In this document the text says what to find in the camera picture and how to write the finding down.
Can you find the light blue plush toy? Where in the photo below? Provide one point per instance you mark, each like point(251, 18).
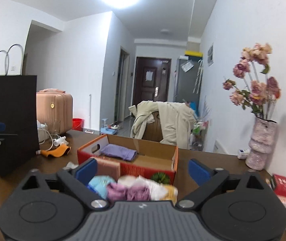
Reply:
point(100, 183)

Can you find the small white packet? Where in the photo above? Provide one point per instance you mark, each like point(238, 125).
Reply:
point(243, 153)

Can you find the yellow box on refrigerator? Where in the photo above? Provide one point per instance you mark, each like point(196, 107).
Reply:
point(193, 53)

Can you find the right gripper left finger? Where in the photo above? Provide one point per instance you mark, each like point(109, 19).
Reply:
point(75, 183)

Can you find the grey refrigerator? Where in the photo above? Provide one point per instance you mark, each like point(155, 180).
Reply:
point(187, 79)

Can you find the white foam block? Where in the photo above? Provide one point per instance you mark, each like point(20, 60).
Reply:
point(127, 180)

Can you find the red and black box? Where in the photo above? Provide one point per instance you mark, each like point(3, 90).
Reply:
point(278, 184)

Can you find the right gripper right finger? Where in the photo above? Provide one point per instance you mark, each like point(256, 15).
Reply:
point(209, 181)

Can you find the yellow plush toy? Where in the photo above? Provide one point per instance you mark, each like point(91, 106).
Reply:
point(172, 193)

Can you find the black paper shopping bag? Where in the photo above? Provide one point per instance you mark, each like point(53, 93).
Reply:
point(18, 113)

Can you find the dark brown entrance door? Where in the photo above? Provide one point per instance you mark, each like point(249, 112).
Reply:
point(152, 79)

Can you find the dried pink rose bouquet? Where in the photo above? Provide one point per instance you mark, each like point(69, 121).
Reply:
point(261, 91)

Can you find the mauve satin scrunchie cloth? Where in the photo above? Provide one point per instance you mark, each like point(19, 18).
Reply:
point(118, 192)

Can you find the chair with cream coat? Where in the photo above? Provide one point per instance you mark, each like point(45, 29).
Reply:
point(176, 120)

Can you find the pink scrubbing sponge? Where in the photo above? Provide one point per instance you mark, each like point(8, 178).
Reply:
point(108, 168)

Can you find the pink hard-shell suitcase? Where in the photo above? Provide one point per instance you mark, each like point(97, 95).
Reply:
point(55, 109)

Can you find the white tissue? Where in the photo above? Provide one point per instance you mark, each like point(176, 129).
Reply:
point(157, 191)

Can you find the lavender fabric sachet pillow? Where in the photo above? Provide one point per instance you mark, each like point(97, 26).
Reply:
point(116, 151)

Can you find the pink speckled vase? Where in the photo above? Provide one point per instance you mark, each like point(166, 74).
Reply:
point(262, 143)

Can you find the red cardboard box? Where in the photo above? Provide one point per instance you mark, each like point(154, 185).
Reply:
point(150, 157)

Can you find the white tube on table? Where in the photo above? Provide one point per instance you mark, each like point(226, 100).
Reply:
point(60, 141)

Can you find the blue tissue pack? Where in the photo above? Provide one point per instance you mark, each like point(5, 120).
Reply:
point(91, 188)

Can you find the red plastic bucket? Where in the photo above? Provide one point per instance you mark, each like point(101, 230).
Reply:
point(78, 124)

